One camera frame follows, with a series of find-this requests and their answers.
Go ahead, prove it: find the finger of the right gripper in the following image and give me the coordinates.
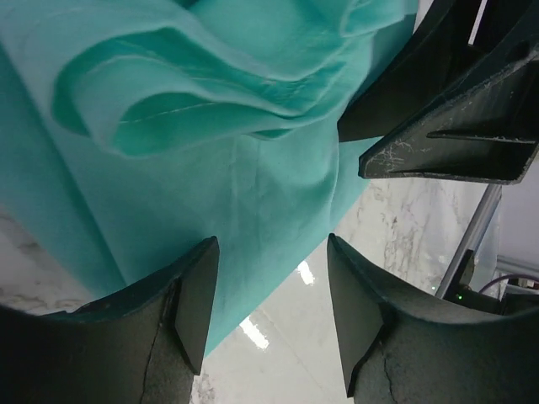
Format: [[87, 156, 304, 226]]
[[359, 60, 538, 184], [338, 0, 531, 142]]

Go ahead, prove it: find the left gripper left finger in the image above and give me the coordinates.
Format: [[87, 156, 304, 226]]
[[1, 237, 220, 403]]

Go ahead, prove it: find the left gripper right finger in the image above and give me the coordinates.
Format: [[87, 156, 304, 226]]
[[327, 235, 538, 403]]

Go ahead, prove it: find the teal t shirt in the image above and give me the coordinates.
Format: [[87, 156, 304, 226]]
[[1, 1, 418, 350]]

